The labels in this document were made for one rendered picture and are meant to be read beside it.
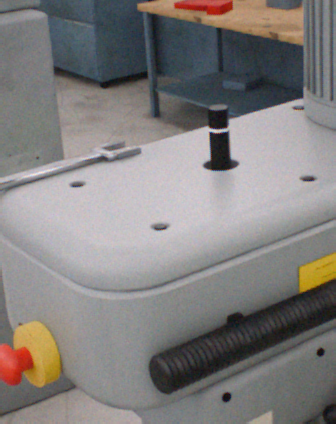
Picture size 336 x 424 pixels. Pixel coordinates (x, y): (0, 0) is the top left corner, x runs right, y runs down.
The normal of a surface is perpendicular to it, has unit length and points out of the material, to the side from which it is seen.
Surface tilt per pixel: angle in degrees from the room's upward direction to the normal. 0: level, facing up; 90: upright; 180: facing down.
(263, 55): 90
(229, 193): 0
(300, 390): 90
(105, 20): 90
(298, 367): 90
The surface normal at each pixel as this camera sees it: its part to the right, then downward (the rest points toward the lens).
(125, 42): 0.58, 0.27
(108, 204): -0.07, -0.92
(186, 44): -0.81, 0.27
